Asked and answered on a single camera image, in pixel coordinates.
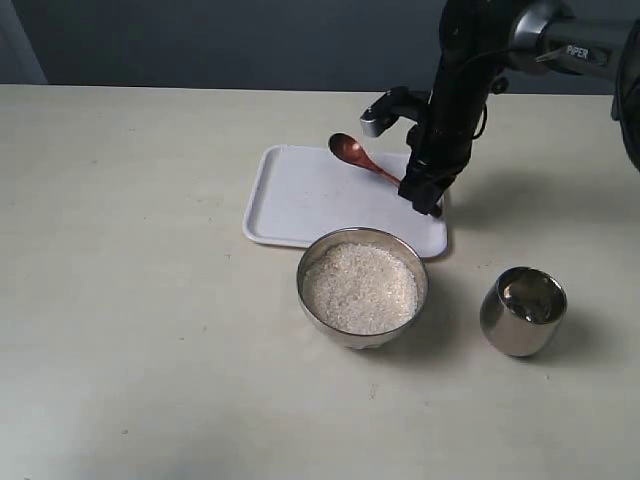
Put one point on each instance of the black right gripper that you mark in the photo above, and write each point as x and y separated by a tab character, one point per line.
441	141

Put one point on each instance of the brown wooden spoon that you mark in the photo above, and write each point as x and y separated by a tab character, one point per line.
348	150

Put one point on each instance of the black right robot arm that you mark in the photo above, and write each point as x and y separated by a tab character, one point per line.
481	39

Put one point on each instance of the steel bowl of rice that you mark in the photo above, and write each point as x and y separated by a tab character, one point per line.
368	236

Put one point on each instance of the white rice grains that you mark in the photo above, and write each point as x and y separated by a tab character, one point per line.
361	289

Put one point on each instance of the shiny steel cup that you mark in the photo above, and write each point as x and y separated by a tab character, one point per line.
522	311

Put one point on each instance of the white rectangular plastic tray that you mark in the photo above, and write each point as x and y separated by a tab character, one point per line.
302	193

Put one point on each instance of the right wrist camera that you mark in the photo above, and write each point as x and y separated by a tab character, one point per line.
397	102

